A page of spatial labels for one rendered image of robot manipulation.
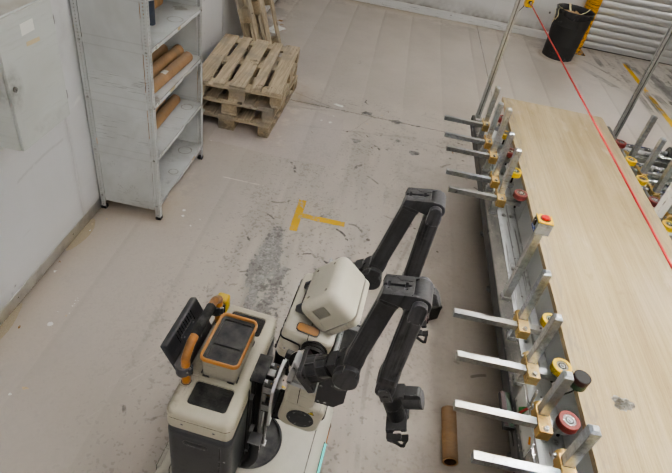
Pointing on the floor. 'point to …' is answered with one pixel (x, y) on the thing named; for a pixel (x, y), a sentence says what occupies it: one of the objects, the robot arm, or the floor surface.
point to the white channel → (664, 203)
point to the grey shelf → (114, 136)
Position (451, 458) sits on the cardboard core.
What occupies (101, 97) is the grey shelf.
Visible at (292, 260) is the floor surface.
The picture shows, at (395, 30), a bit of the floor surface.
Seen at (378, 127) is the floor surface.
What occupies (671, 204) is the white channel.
